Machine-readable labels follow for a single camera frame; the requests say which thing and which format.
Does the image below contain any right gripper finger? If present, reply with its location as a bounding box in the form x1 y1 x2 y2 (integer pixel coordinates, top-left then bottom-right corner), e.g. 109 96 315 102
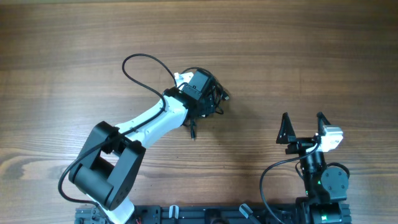
317 111 331 134
276 112 296 144

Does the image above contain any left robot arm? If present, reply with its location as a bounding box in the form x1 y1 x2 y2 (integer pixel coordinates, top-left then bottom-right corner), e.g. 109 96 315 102
68 68 219 223

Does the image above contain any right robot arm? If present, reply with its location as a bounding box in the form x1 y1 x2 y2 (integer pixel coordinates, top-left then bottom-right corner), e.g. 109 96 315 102
276 112 352 224

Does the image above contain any right camera cable black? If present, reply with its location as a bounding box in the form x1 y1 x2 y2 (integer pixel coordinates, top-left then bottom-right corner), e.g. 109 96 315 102
259 143 320 223

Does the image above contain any camera cable black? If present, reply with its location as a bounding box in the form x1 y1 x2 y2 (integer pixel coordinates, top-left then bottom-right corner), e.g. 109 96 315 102
57 65 187 223
259 143 320 223

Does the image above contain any left camera cable black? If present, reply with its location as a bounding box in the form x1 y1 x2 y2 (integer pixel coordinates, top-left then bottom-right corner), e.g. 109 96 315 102
57 65 187 223

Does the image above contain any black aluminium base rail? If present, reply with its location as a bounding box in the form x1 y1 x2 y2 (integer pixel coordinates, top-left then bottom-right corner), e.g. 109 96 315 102
73 203 352 224

